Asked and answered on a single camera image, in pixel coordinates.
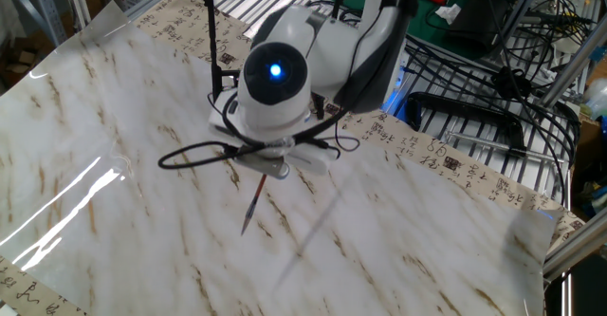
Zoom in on white crumpled paper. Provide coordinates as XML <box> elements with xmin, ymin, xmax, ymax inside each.
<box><xmin>434</xmin><ymin>3</ymin><xmax>463</xmax><ymax>25</ymax></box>

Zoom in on grey steel shelf frame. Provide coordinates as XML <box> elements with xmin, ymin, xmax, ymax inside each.
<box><xmin>0</xmin><ymin>0</ymin><xmax>67</xmax><ymax>46</ymax></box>

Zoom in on brown cardboard scraps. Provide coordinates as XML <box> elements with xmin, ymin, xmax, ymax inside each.
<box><xmin>0</xmin><ymin>45</ymin><xmax>40</xmax><ymax>85</ymax></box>

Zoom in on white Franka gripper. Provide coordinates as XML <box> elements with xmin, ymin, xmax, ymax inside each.
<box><xmin>208</xmin><ymin>90</ymin><xmax>341</xmax><ymax>177</ymax></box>

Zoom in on beige calligraphy paper sheet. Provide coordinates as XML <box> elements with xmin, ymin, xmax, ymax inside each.
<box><xmin>0</xmin><ymin>0</ymin><xmax>587</xmax><ymax>316</ymax></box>

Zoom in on brown calligraphy brush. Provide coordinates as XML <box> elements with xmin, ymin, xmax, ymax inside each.
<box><xmin>239</xmin><ymin>173</ymin><xmax>268</xmax><ymax>236</ymax></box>

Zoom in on black bent clamp bracket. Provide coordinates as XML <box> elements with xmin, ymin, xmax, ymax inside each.
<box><xmin>405</xmin><ymin>91</ymin><xmax>527</xmax><ymax>152</ymax></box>

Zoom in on silver camera box blue end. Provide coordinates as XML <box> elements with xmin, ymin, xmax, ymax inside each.
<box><xmin>233</xmin><ymin>152</ymin><xmax>291</xmax><ymax>180</ymax></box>

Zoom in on green cutting mat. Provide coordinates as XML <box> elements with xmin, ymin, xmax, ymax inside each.
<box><xmin>407</xmin><ymin>0</ymin><xmax>480</xmax><ymax>61</ymax></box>

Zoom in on clear plastic bottle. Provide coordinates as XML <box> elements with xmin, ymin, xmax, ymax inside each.
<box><xmin>583</xmin><ymin>77</ymin><xmax>607</xmax><ymax>121</ymax></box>

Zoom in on black carved pen rack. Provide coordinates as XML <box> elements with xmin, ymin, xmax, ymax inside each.
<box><xmin>187</xmin><ymin>0</ymin><xmax>369</xmax><ymax>121</ymax></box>

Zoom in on thin metal rod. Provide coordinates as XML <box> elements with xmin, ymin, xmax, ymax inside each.
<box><xmin>444</xmin><ymin>129</ymin><xmax>566</xmax><ymax>164</ymax></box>

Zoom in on tangled black cables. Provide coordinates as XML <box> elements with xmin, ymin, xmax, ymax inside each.
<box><xmin>405</xmin><ymin>0</ymin><xmax>598</xmax><ymax>203</ymax></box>

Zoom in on glossy marble pattern mat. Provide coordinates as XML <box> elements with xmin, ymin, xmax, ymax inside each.
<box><xmin>0</xmin><ymin>0</ymin><xmax>559</xmax><ymax>316</ymax></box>

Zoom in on flat black box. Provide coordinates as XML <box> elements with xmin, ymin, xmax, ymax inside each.
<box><xmin>448</xmin><ymin>0</ymin><xmax>516</xmax><ymax>59</ymax></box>

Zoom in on brown cardboard box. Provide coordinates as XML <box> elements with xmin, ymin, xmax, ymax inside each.
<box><xmin>571</xmin><ymin>116</ymin><xmax>607</xmax><ymax>175</ymax></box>

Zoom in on black round plug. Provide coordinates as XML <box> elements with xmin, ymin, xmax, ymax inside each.
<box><xmin>491</xmin><ymin>65</ymin><xmax>533</xmax><ymax>102</ymax></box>

